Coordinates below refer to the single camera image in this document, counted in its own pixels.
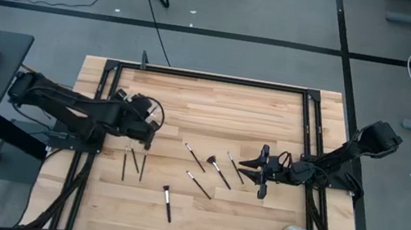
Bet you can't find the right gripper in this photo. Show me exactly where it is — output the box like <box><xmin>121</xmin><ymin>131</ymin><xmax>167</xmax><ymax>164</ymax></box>
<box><xmin>233</xmin><ymin>139</ymin><xmax>303</xmax><ymax>206</ymax></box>

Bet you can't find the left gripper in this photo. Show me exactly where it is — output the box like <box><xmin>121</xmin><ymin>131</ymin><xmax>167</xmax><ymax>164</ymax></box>
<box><xmin>105</xmin><ymin>87</ymin><xmax>167</xmax><ymax>152</ymax></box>

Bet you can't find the thin black makeup brush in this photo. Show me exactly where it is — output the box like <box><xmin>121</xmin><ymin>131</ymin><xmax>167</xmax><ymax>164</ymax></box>
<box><xmin>223</xmin><ymin>151</ymin><xmax>250</xmax><ymax>186</ymax></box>
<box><xmin>125</xmin><ymin>143</ymin><xmax>144</xmax><ymax>174</ymax></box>
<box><xmin>120</xmin><ymin>144</ymin><xmax>130</xmax><ymax>182</ymax></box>

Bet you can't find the black flat-head makeup brush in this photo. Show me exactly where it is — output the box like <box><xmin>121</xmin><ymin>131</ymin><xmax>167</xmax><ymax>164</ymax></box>
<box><xmin>137</xmin><ymin>148</ymin><xmax>149</xmax><ymax>183</ymax></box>

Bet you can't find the black fan makeup brush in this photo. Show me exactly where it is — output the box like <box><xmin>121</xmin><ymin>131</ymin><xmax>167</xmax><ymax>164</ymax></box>
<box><xmin>202</xmin><ymin>154</ymin><xmax>237</xmax><ymax>190</ymax></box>

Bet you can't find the silver-ferrule thin makeup brush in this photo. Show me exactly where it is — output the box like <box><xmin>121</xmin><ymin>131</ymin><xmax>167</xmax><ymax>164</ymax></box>
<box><xmin>182</xmin><ymin>169</ymin><xmax>216</xmax><ymax>202</ymax></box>
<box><xmin>180</xmin><ymin>141</ymin><xmax>211</xmax><ymax>174</ymax></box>

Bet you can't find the large round-head makeup brush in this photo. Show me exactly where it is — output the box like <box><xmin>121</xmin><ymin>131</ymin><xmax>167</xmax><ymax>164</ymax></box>
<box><xmin>157</xmin><ymin>184</ymin><xmax>178</xmax><ymax>224</ymax></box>

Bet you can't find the black aluminium table frame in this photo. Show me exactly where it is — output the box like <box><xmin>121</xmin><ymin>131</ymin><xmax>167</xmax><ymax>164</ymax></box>
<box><xmin>19</xmin><ymin>48</ymin><xmax>387</xmax><ymax>230</ymax></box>

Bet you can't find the long black floor cable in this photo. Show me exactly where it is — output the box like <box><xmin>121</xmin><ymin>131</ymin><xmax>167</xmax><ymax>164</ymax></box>
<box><xmin>124</xmin><ymin>0</ymin><xmax>182</xmax><ymax>68</ymax></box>

